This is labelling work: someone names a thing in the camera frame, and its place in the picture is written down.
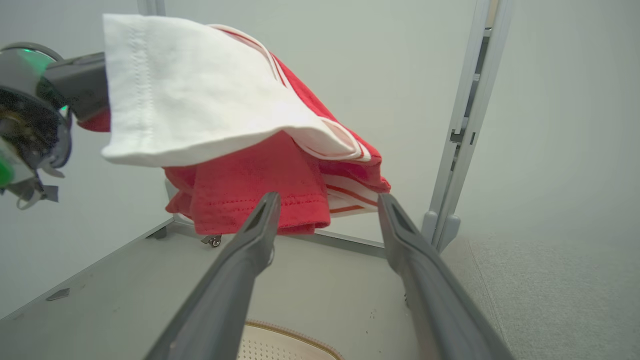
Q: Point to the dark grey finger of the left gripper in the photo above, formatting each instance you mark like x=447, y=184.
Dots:
x=80, y=85

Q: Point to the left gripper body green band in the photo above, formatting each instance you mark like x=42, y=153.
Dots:
x=30, y=120

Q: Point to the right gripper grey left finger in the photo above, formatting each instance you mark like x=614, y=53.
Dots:
x=225, y=290

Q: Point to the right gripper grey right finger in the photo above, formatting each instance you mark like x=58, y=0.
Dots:
x=440, y=300

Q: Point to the red and white striped shirt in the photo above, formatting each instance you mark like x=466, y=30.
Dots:
x=200, y=100

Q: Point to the cream perforated laundry basket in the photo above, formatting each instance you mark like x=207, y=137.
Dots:
x=280, y=345

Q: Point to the small caster wheel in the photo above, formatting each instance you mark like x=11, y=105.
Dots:
x=214, y=241

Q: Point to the small grey floor plate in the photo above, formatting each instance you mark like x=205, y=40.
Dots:
x=58, y=294

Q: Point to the thin grey metal frame post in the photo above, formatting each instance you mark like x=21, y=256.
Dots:
x=151, y=6

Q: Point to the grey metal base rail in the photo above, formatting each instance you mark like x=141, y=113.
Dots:
x=345, y=242

